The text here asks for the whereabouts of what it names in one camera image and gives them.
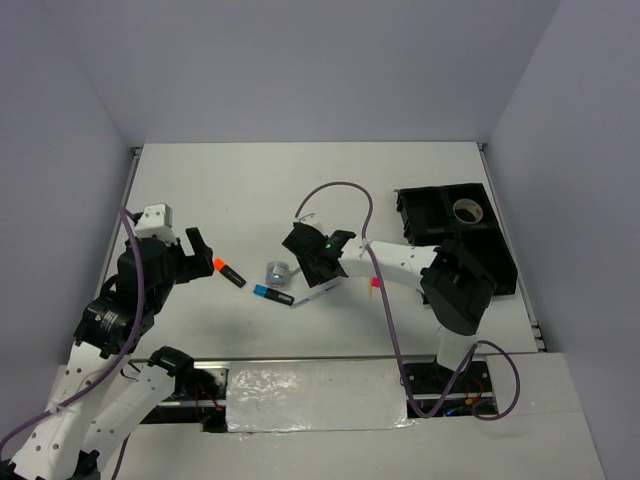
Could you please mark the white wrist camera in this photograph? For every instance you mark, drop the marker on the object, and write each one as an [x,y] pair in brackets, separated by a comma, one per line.
[155,221]
[310,219]

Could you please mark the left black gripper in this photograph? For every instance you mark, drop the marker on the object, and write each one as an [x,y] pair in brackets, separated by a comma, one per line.
[203,253]

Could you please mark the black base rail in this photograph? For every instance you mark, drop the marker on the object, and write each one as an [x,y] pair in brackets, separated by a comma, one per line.
[205,406]

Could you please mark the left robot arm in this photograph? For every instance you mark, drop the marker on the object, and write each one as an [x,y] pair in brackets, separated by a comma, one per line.
[76,435]

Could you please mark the silver foil sheet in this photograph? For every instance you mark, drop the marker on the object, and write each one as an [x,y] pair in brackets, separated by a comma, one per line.
[316,396]

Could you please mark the blue capped black highlighter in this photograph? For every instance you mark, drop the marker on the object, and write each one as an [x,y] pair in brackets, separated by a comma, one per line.
[273,295]

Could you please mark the orange capped black highlighter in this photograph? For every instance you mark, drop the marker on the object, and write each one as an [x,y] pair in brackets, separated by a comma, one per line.
[229,273]

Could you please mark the blue thin pen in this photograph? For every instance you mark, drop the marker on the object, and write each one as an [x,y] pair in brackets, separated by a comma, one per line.
[314,296]

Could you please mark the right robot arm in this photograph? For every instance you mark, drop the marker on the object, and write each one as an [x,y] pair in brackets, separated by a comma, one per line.
[456,286]

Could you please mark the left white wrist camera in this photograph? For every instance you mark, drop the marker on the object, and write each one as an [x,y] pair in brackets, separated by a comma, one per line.
[155,221]

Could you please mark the large grey tape roll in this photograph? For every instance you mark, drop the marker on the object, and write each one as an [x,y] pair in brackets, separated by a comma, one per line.
[468,211]

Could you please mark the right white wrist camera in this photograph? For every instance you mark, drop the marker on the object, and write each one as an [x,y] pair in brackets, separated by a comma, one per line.
[310,219]

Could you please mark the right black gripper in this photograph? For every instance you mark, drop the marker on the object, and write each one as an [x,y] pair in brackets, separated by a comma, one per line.
[313,276]

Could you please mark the black compartment organizer tray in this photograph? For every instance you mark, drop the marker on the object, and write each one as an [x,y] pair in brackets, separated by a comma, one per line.
[428,220]

